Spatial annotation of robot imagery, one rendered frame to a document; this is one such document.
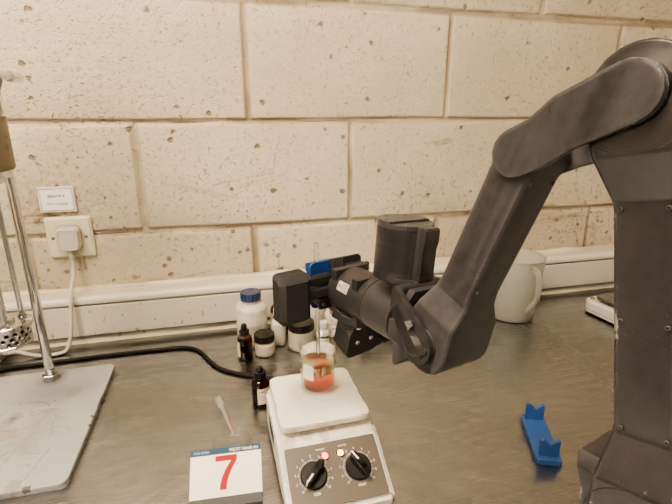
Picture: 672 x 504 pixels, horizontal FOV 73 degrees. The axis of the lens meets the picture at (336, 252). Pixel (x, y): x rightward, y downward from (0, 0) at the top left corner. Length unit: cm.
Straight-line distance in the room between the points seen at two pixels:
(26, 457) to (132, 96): 64
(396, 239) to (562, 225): 95
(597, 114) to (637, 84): 2
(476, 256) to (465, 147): 78
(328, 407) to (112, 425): 36
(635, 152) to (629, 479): 19
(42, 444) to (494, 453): 65
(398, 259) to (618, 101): 23
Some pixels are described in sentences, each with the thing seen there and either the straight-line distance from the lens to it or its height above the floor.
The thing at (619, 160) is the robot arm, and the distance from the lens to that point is 31.
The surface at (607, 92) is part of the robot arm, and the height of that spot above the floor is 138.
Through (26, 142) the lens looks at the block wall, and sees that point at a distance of 106.
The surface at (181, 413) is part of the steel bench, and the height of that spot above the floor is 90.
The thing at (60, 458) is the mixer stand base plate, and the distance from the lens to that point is 78.
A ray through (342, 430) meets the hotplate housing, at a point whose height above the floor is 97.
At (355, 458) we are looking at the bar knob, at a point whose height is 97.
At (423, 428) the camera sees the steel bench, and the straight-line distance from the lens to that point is 76.
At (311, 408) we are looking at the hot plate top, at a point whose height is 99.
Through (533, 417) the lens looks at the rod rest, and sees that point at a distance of 81.
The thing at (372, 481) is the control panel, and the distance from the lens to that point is 61.
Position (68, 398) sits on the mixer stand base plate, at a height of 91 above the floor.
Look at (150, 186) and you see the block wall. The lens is 102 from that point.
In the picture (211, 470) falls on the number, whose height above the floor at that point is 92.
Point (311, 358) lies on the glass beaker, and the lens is 63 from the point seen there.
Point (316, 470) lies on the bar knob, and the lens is 59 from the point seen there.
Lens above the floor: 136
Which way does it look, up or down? 17 degrees down
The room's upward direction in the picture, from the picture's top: straight up
